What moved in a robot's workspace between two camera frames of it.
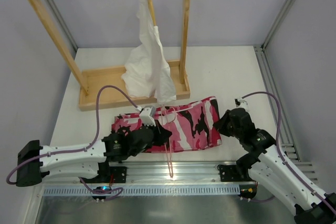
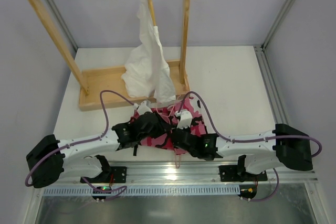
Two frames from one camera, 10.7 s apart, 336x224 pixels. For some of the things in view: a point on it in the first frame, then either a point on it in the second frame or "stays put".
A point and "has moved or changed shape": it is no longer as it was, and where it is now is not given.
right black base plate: x=229 y=172 stays put
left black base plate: x=119 y=173 stays put
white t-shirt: x=147 y=70 stays put
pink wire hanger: x=167 y=146 -> x=170 y=113
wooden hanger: x=150 y=4 stays put
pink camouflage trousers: x=191 y=124 has moved or changed shape
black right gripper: x=228 y=123 -> x=176 y=133
